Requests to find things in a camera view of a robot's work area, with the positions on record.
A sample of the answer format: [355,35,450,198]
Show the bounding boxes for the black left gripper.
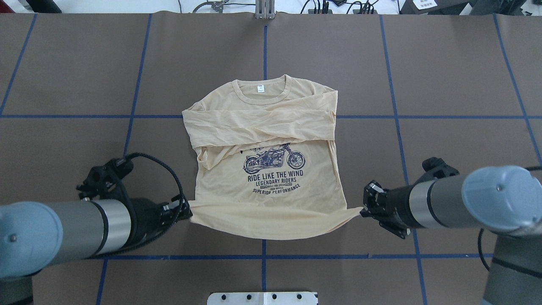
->
[131,195,193,238]

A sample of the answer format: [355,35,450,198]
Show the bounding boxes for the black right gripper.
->
[360,181,414,239]

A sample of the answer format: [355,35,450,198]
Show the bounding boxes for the cream long-sleeve printed shirt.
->
[182,75,361,241]

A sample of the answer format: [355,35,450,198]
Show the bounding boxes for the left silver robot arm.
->
[0,198,192,305]

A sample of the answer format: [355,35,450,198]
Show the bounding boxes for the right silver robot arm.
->
[360,165,542,305]

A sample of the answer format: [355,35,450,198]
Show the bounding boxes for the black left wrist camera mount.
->
[76,152,187,255]

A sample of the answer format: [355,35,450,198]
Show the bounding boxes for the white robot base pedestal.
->
[207,291,319,305]

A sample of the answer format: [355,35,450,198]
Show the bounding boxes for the aluminium frame post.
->
[255,0,276,19]

